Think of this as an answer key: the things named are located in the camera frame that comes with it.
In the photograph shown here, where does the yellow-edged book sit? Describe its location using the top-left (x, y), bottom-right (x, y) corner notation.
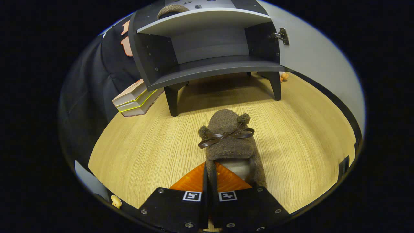
top-left (117, 89), bottom-right (159, 113)

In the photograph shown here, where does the dark grey shoe cabinet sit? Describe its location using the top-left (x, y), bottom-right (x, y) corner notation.
top-left (129, 0), bottom-right (287, 117)

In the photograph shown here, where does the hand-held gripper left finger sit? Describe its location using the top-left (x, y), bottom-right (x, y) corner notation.
top-left (138, 162), bottom-right (209, 233)

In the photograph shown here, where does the black backdrop cloth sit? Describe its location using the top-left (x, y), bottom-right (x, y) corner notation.
top-left (58, 15), bottom-right (146, 169)

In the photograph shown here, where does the beige shoe cabinet door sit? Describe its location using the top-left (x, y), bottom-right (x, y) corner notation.
top-left (256, 0), bottom-right (366, 143)

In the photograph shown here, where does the brown fuzzy shoe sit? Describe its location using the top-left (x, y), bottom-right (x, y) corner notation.
top-left (198, 109), bottom-right (267, 194)
top-left (157, 4), bottom-right (190, 20)

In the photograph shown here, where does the metal door hinge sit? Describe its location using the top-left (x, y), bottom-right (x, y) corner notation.
top-left (269, 28), bottom-right (290, 46)

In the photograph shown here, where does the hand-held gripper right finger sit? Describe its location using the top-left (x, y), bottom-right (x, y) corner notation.
top-left (211, 162), bottom-right (290, 233)

